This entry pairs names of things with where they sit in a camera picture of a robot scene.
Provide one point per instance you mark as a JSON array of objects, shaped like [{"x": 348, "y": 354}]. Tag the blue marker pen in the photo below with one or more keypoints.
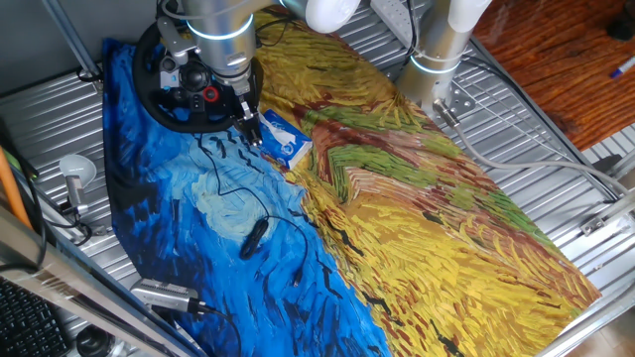
[{"x": 622, "y": 68}]

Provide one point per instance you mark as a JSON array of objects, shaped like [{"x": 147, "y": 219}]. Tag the black wheel base housing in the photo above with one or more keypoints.
[{"x": 258, "y": 82}]

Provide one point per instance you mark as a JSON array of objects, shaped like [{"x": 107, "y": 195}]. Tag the aluminium frame bar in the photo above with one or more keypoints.
[{"x": 74, "y": 287}]

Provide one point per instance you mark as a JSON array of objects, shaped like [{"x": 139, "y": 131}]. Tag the brown wooden desk top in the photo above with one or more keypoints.
[{"x": 555, "y": 69}]

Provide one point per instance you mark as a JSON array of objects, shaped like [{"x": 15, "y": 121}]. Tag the orange pole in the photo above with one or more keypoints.
[{"x": 12, "y": 191}]

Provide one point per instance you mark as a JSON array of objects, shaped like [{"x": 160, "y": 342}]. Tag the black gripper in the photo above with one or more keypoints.
[{"x": 244, "y": 111}]

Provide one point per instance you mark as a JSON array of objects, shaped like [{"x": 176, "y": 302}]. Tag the silver depth camera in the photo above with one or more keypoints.
[{"x": 164, "y": 295}]

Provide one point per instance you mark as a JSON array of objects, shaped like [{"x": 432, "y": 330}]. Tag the painted blue yellow tablecloth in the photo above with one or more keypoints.
[{"x": 397, "y": 223}]

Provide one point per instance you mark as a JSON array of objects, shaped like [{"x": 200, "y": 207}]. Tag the black object on desk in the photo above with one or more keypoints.
[{"x": 622, "y": 27}]

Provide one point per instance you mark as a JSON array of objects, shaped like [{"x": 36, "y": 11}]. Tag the white power strip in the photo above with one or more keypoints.
[{"x": 392, "y": 15}]

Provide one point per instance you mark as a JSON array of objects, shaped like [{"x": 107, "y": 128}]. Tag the white dome stand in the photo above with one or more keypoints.
[{"x": 77, "y": 168}]

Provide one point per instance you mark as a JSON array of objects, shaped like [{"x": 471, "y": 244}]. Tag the metal rail bracket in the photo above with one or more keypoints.
[{"x": 597, "y": 223}]

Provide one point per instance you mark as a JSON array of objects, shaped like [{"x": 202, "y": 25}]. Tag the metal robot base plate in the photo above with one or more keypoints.
[{"x": 461, "y": 101}]

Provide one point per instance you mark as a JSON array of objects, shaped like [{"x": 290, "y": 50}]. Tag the black keyboard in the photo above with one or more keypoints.
[{"x": 27, "y": 322}]

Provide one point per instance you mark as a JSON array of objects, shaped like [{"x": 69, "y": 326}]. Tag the blue tissue pack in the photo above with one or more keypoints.
[{"x": 285, "y": 146}]

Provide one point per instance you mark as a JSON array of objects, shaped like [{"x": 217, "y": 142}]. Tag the slanted aluminium pole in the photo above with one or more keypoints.
[{"x": 74, "y": 42}]

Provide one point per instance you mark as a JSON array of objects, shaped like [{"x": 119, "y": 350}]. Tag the small black box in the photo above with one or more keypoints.
[{"x": 607, "y": 163}]

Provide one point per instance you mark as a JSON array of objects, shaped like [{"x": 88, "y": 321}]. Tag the black round knob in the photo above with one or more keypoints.
[{"x": 94, "y": 342}]

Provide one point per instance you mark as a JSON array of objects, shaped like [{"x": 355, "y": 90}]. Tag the black racing steering wheel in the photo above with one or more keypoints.
[{"x": 149, "y": 104}]

